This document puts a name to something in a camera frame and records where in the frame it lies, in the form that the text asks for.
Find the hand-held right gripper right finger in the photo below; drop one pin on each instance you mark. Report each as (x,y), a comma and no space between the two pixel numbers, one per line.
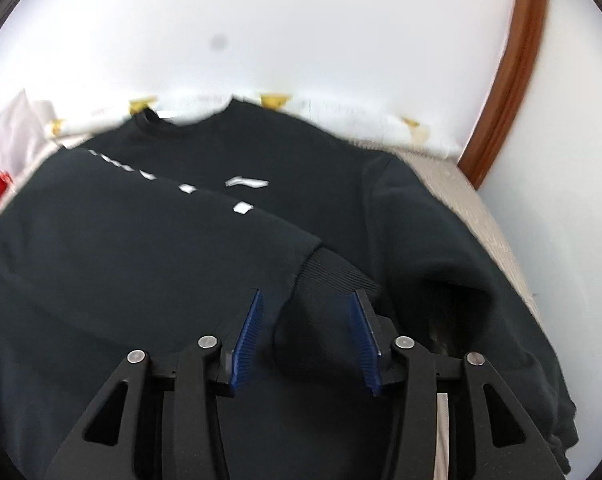
(363,345)

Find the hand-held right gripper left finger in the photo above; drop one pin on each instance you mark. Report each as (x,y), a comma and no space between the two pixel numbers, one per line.
(246,345)

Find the black sweatshirt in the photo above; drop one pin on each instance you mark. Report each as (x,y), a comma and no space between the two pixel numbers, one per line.
(131,240)

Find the striped beige mattress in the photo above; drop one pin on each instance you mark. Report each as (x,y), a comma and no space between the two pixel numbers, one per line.
(481,220)

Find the white pillow yellow ducks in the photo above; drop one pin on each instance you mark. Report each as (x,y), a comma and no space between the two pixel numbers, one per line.
(356,115)

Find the white plastic bag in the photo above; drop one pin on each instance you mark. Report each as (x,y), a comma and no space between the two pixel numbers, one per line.
(16,130)

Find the brown wooden door frame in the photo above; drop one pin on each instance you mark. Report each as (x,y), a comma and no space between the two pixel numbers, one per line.
(511,85)

